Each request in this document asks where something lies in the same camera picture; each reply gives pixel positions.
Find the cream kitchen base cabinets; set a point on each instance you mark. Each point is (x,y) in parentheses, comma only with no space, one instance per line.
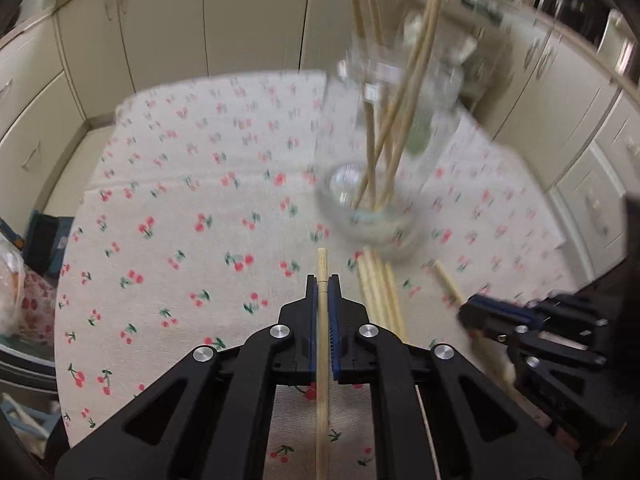
(165,20)

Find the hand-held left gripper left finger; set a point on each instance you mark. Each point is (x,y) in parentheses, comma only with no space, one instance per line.
(312,320)

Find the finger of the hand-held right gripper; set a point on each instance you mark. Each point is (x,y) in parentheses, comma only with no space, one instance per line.
(490,322)
(500,304)

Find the clear floral plastic bag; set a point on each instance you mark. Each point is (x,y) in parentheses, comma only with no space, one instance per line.
(15,285)

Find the clear glass jar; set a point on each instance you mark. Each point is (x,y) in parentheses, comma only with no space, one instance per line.
(345,220)

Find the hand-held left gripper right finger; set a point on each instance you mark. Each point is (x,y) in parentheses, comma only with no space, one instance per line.
(334,325)

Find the bunch of wooden chopsticks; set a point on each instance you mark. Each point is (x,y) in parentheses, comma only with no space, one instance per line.
(370,160)

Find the cherry print tablecloth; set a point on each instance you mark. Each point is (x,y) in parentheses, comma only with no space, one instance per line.
(175,210)

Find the light wooden chopstick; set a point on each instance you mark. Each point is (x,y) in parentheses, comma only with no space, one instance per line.
(322,410)
(447,280)
(367,285)
(377,290)
(391,300)

